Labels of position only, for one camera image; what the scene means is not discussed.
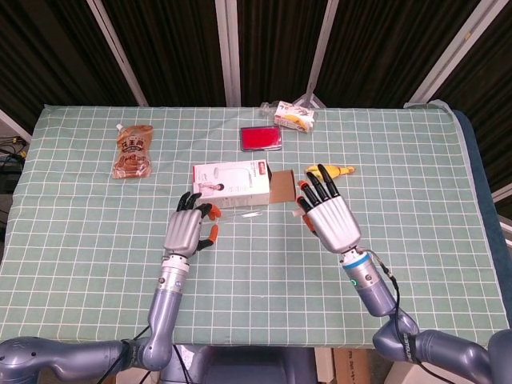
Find right five-finger robot hand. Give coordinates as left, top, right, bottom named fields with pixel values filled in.
left=294, top=163, right=361, bottom=254

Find left five-finger robot hand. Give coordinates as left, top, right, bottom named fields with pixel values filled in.
left=162, top=190, right=222, bottom=258

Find clear plastic tube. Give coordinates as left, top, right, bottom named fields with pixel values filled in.
left=215, top=208, right=264, bottom=222

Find yellow rubber chicken toy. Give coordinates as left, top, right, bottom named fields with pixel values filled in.
left=305, top=163, right=357, bottom=182

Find white printed carton box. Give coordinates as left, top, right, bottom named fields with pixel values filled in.
left=192, top=159, right=299, bottom=211

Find green checked tablecloth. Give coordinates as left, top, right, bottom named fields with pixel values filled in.
left=0, top=102, right=506, bottom=358

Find brown sauce spout pouch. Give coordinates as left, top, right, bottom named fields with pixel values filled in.
left=110, top=122, right=155, bottom=181

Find red ink pad case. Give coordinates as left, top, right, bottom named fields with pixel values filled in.
left=239, top=125, right=285, bottom=153

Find white snack packet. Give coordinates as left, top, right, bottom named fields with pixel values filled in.
left=259, top=101, right=318, bottom=134

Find white tripod stand base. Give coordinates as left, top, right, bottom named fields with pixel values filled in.
left=294, top=82, right=327, bottom=109

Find grey robot torso base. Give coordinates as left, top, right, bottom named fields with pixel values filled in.
left=159, top=346, right=318, bottom=384

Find brown cardboard box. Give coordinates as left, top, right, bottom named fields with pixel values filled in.
left=333, top=346, right=390, bottom=384

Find blue table side padding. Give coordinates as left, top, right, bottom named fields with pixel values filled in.
left=451, top=109, right=506, bottom=345

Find dark pleated curtain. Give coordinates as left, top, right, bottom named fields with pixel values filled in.
left=0, top=0, right=512, bottom=193

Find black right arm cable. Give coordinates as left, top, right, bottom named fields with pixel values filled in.
left=366, top=250, right=441, bottom=379

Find white frame post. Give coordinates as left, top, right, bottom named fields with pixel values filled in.
left=86, top=0, right=150, bottom=107
left=406, top=0, right=512, bottom=106
left=214, top=0, right=242, bottom=107
left=0, top=107, right=34, bottom=142
left=306, top=0, right=342, bottom=89

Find black cables with connectors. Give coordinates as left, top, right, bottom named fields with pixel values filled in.
left=0, top=135, right=31, bottom=162

